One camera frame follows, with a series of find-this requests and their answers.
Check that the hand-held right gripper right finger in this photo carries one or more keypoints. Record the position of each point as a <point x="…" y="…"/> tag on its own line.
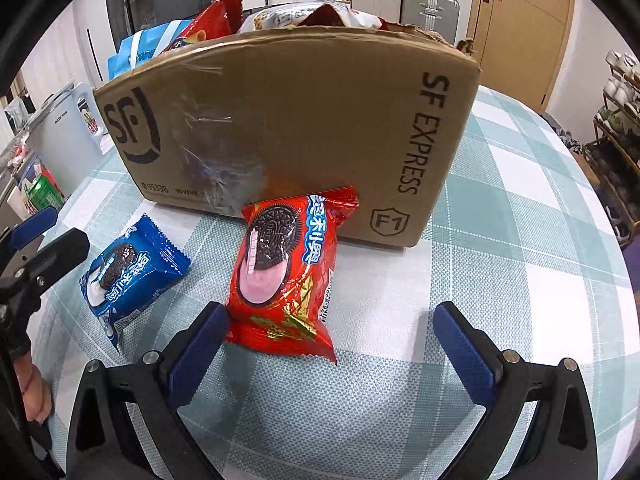
<point x="465" y="355"/>

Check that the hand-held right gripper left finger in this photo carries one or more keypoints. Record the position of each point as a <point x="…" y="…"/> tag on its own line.
<point x="200" y="350"/>

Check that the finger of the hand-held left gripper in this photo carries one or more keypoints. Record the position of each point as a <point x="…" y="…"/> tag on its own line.
<point x="35" y="225"/>
<point x="60" y="252"/>

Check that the blue cookie packet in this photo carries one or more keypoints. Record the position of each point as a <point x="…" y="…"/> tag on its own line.
<point x="135" y="275"/>

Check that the red cookie packet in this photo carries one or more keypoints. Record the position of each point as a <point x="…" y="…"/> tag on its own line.
<point x="280" y="280"/>

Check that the brown cardboard box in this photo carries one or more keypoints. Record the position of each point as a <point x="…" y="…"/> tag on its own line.
<point x="310" y="120"/>

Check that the red snack packet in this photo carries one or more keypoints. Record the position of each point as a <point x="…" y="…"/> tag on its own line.
<point x="215" y="20"/>

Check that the person's left hand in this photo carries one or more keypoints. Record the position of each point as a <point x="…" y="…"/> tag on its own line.
<point x="35" y="390"/>

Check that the green box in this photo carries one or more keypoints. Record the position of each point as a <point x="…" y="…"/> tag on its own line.
<point x="45" y="192"/>

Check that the checked tablecloth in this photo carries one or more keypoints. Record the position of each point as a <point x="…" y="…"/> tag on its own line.
<point x="500" y="310"/>

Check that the white appliance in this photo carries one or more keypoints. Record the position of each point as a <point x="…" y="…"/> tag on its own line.
<point x="60" y="130"/>

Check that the purple floor mat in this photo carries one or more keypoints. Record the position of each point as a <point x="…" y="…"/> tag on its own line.
<point x="632" y="280"/>

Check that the blue white bag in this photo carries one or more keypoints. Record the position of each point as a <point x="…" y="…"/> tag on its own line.
<point x="140" y="47"/>

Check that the shoe rack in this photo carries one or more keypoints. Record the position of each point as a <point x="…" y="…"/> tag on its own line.
<point x="615" y="160"/>

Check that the wooden door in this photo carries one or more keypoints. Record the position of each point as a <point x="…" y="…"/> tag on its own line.
<point x="520" y="30"/>

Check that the silver suitcase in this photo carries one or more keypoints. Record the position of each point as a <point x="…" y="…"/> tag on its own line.
<point x="430" y="15"/>

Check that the beige suitcase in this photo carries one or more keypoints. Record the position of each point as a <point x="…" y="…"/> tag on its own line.
<point x="377" y="0"/>

